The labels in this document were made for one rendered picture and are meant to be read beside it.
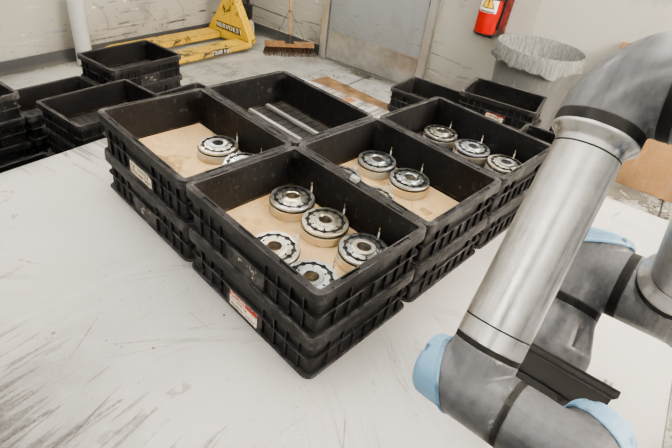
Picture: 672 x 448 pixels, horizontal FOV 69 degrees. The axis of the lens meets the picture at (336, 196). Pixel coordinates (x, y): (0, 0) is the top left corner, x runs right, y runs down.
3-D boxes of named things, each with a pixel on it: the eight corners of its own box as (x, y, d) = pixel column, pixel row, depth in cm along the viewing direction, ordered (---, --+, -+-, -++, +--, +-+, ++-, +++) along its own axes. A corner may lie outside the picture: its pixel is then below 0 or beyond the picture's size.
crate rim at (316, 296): (427, 237, 97) (430, 228, 95) (317, 309, 78) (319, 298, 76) (294, 153, 118) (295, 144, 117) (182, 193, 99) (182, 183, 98)
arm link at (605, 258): (538, 289, 95) (570, 229, 96) (611, 325, 87) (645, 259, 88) (529, 275, 85) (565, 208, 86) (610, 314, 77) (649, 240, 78)
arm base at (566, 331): (579, 371, 89) (604, 323, 90) (591, 375, 76) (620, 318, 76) (501, 327, 96) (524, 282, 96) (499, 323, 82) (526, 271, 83)
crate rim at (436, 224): (501, 189, 116) (504, 180, 114) (427, 237, 97) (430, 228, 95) (375, 124, 137) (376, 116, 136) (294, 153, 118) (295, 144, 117)
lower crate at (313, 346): (406, 310, 108) (418, 269, 101) (306, 388, 89) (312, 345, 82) (288, 221, 130) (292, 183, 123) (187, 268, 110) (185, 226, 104)
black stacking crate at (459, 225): (488, 221, 121) (502, 182, 115) (417, 272, 102) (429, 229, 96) (369, 154, 142) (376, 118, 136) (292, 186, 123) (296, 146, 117)
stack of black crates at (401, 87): (459, 147, 303) (474, 96, 284) (438, 164, 281) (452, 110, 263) (403, 125, 320) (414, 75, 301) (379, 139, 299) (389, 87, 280)
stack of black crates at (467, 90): (524, 172, 287) (553, 98, 261) (505, 194, 263) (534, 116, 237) (458, 145, 305) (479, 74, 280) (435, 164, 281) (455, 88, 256)
